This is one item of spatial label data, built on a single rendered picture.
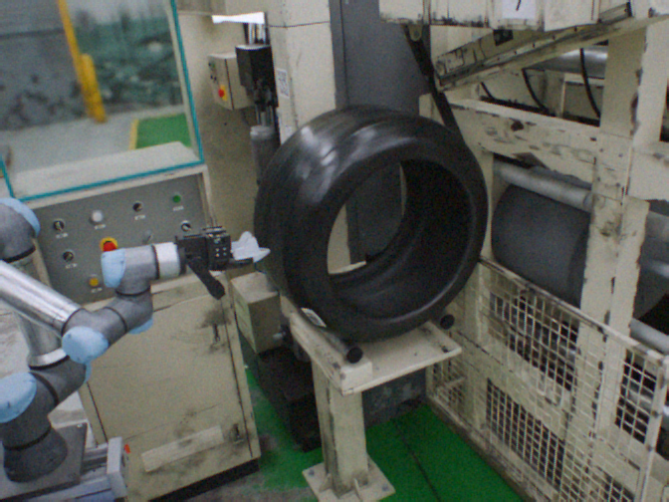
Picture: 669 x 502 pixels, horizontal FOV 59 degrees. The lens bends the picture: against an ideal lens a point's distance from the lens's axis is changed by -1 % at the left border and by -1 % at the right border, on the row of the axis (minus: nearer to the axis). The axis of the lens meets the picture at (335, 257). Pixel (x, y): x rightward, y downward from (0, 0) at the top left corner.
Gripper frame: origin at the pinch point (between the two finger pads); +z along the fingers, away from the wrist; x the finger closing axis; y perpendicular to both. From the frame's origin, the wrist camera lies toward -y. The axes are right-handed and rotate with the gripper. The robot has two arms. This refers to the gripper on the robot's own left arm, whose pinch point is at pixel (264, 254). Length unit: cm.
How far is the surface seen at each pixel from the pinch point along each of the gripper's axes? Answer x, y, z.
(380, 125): -8.7, 29.6, 24.6
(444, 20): -5, 51, 42
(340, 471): 27, -101, 36
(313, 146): -1.8, 24.6, 11.5
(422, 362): -10, -34, 40
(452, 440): 32, -109, 89
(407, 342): 0, -34, 42
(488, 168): 21, 8, 82
